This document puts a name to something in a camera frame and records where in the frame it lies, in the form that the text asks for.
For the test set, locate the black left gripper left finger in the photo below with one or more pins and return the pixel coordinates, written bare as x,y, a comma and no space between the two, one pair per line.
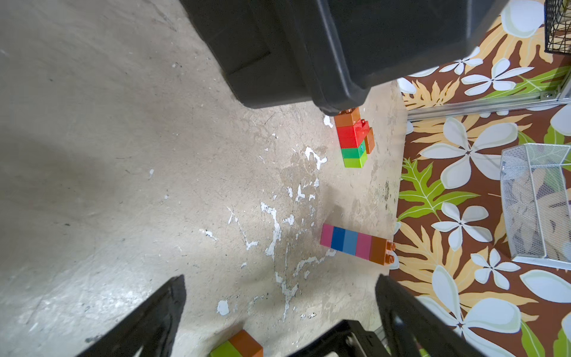
150,329

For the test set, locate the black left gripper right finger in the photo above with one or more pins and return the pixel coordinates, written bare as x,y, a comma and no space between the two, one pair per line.
409,325

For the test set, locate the orange lego brick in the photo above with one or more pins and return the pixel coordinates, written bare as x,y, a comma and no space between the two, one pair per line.
382,251
246,345
348,117
370,141

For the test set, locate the magenta lego brick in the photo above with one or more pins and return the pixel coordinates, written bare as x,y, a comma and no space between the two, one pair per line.
363,247

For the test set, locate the dark blue lego brick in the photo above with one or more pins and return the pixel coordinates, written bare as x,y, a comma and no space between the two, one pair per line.
338,236

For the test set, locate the pink small lego brick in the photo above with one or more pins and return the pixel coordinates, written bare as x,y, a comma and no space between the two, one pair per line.
326,235

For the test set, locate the dark green lego brick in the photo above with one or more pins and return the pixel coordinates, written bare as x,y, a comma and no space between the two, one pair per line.
354,153

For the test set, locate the red long lego brick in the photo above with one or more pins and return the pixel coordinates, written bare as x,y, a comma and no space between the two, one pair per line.
352,136

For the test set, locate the lime green lego brick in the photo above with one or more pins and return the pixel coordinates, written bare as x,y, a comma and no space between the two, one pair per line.
225,350

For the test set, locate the light blue long lego brick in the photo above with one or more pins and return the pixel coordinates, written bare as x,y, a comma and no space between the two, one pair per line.
350,242

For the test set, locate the lime green brick in assembly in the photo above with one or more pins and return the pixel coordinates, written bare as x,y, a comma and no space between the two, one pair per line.
354,161

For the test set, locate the black toolbox with yellow label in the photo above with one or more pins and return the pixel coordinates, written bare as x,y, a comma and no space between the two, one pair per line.
333,52

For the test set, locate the black mounting rail base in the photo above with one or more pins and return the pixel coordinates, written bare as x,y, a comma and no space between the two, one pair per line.
347,338

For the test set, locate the white wire basket right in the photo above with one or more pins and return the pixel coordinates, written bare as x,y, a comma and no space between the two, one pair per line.
535,196

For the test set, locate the black wire basket back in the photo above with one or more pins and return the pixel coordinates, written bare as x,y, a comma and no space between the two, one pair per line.
557,26

